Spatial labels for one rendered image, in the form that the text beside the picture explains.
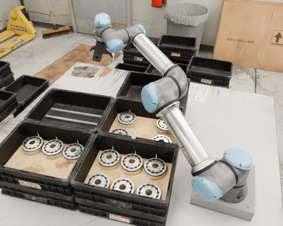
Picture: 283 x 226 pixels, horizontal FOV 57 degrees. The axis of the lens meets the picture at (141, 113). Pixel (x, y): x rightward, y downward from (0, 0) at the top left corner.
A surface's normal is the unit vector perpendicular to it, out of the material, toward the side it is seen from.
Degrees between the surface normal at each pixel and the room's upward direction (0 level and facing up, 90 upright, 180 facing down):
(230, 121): 0
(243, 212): 90
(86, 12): 90
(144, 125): 0
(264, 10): 83
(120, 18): 90
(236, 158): 6
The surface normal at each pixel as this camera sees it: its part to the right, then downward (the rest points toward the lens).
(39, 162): 0.00, -0.77
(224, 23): -0.32, 0.44
